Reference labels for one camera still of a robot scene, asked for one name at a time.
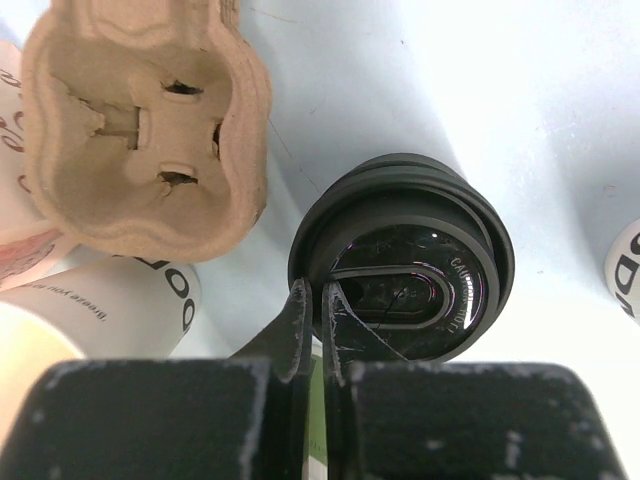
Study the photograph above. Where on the green cup stack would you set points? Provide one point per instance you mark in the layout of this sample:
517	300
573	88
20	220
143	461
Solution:
317	458

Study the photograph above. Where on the paper takeout bag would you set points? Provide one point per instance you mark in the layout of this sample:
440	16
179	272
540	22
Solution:
30	245

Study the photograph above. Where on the white paper cup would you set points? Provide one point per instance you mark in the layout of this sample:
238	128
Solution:
621	270

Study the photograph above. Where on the black lid stack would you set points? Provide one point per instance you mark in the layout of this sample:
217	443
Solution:
424	260

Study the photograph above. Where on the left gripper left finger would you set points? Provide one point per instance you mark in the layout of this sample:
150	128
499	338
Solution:
282	340

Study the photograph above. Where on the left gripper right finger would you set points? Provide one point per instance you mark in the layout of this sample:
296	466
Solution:
346	338

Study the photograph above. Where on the cardboard cup carrier stack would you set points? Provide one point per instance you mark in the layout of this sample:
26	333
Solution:
146	126

